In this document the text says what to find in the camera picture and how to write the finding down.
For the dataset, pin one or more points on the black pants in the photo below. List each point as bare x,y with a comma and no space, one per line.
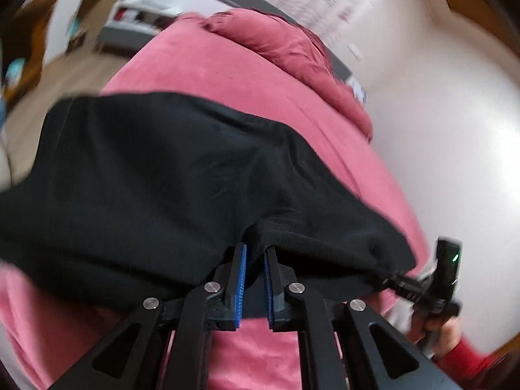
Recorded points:
162,191

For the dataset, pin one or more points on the pink bed sheet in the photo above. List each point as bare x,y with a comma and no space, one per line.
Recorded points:
243,89

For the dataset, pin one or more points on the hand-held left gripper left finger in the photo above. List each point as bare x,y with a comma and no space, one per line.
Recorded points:
241,288

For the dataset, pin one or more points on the white wall socket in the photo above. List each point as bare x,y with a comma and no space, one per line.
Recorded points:
354,52

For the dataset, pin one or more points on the pink duvet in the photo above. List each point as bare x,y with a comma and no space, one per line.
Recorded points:
284,44

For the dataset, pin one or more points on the wooden cabinet with white doors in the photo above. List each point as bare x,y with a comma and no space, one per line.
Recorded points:
40,44

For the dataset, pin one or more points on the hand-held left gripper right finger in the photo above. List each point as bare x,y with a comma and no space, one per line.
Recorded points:
268,292

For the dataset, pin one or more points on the person's right hand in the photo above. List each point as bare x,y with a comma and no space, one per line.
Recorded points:
451,335

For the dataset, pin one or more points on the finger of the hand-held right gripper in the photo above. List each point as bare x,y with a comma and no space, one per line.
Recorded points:
400,285

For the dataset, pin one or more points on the white nightstand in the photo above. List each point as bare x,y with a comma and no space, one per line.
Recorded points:
138,20

